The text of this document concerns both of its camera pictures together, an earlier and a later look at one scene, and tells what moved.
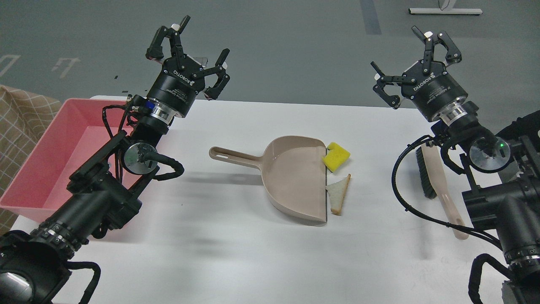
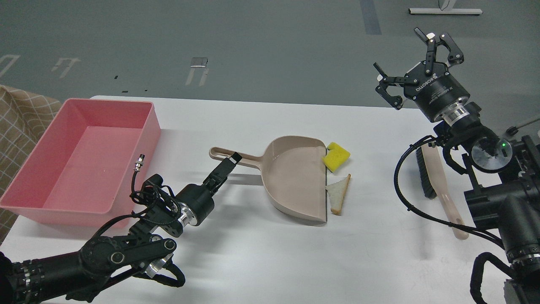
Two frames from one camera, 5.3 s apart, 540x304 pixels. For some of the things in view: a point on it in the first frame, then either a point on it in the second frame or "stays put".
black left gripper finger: [213, 93] -> [235, 158]
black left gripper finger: [155, 50] -> [220, 174]
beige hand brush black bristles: [433, 185] stays put
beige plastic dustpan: [294, 172] stays put
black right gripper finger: [453, 55] stays put
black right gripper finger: [383, 80] stays put
